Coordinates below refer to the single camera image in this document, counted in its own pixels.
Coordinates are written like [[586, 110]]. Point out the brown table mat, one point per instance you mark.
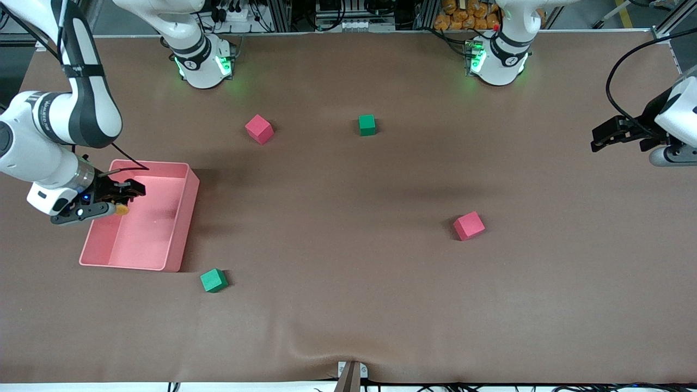
[[348, 305]]

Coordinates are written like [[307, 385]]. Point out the orange capped black button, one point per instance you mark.
[[122, 209]]

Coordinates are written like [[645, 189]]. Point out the pink plastic bin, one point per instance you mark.
[[147, 234]]

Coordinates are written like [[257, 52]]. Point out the pink foam cube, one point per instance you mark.
[[258, 129], [468, 226]]

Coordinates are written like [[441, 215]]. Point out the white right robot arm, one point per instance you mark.
[[32, 152]]

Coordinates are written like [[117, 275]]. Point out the white power strip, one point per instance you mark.
[[234, 15]]

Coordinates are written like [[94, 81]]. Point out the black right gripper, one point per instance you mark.
[[107, 187]]

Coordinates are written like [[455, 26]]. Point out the bag of orange items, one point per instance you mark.
[[463, 16]]

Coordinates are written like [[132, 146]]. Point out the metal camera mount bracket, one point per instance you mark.
[[351, 375]]

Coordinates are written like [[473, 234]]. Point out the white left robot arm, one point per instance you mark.
[[501, 60]]

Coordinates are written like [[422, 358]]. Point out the aluminium frame corner bracket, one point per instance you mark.
[[42, 44], [661, 35]]

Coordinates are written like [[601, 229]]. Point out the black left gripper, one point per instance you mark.
[[647, 116]]

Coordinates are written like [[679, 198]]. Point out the green foam cube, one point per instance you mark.
[[213, 280], [367, 125]]

